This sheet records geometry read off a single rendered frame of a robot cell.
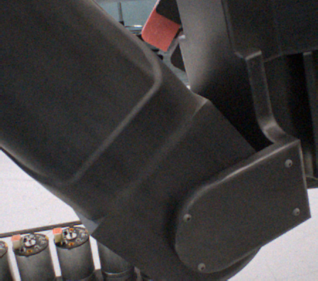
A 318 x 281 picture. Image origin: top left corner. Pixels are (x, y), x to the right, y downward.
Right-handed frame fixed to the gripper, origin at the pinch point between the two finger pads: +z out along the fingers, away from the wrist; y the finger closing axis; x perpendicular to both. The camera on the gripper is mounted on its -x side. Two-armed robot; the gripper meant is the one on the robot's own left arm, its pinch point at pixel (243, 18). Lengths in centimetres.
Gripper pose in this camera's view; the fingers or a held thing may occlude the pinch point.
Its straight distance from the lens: 40.0
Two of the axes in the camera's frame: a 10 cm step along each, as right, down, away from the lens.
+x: -4.7, 7.9, 3.9
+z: 0.0, -4.4, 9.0
